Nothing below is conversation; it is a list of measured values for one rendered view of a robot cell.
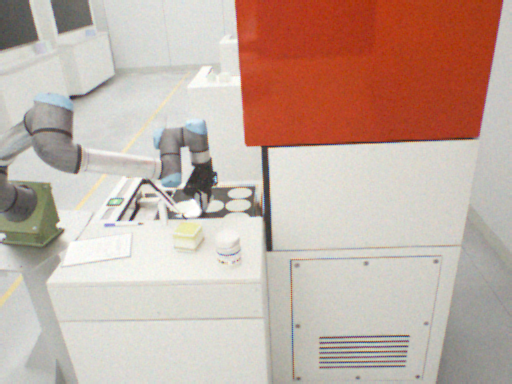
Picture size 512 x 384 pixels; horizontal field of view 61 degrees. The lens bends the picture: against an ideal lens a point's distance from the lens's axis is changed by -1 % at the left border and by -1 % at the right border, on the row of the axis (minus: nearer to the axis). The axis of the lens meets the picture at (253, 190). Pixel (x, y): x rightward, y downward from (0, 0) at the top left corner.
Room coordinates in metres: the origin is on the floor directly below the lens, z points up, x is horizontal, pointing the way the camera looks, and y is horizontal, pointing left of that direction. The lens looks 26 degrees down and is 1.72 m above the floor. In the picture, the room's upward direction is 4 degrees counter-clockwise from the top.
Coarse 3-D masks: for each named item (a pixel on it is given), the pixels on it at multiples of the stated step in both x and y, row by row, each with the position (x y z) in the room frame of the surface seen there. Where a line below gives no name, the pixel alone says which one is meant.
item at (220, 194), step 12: (180, 192) 1.70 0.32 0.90; (216, 192) 1.68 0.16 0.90; (252, 192) 1.66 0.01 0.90; (252, 204) 1.55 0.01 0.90; (168, 216) 1.50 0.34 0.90; (180, 216) 1.49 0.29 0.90; (192, 216) 1.48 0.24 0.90; (204, 216) 1.48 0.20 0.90; (216, 216) 1.47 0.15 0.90; (252, 216) 1.45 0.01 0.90
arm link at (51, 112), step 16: (48, 96) 1.34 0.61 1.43; (64, 96) 1.37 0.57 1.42; (32, 112) 1.33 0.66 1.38; (48, 112) 1.30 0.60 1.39; (64, 112) 1.32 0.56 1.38; (16, 128) 1.39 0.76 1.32; (32, 128) 1.31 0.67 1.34; (48, 128) 1.26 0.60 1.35; (64, 128) 1.29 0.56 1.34; (0, 144) 1.42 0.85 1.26; (16, 144) 1.39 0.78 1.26; (0, 160) 1.45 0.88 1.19
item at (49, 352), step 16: (32, 272) 1.47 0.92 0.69; (48, 272) 1.49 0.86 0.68; (32, 288) 1.47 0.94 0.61; (32, 304) 1.49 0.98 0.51; (48, 304) 1.47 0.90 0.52; (48, 320) 1.47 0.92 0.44; (48, 336) 1.47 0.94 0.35; (32, 352) 1.60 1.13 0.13; (48, 352) 1.58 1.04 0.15; (64, 352) 1.47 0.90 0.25; (16, 368) 1.61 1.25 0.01; (32, 368) 1.60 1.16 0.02; (48, 368) 1.58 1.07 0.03; (64, 368) 1.47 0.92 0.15
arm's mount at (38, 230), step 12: (12, 180) 1.62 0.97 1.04; (36, 192) 1.56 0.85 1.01; (48, 192) 1.55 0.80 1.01; (48, 204) 1.54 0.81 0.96; (0, 216) 1.53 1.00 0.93; (36, 216) 1.49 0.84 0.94; (48, 216) 1.52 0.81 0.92; (0, 228) 1.50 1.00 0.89; (12, 228) 1.48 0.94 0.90; (24, 228) 1.47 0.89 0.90; (36, 228) 1.46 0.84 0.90; (48, 228) 1.51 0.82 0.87; (60, 228) 1.57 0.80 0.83; (12, 240) 1.49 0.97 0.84; (24, 240) 1.48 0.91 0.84; (36, 240) 1.46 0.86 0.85; (48, 240) 1.48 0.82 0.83
